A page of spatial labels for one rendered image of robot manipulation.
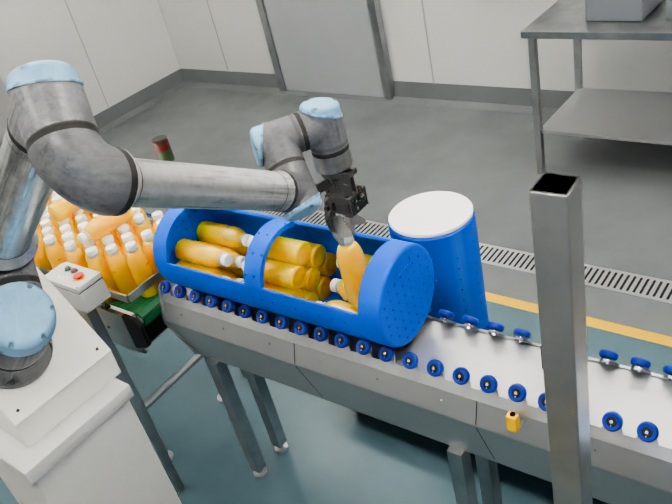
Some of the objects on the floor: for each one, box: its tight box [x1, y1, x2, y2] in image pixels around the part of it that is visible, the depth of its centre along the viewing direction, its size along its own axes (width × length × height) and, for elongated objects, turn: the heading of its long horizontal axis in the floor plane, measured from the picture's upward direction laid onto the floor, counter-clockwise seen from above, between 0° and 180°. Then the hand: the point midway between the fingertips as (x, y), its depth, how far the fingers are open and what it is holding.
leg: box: [475, 455, 503, 504], centre depth 234 cm, size 6×6×63 cm
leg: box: [207, 358, 268, 478], centre depth 282 cm, size 6×6×63 cm
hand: (344, 235), depth 187 cm, fingers closed on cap, 4 cm apart
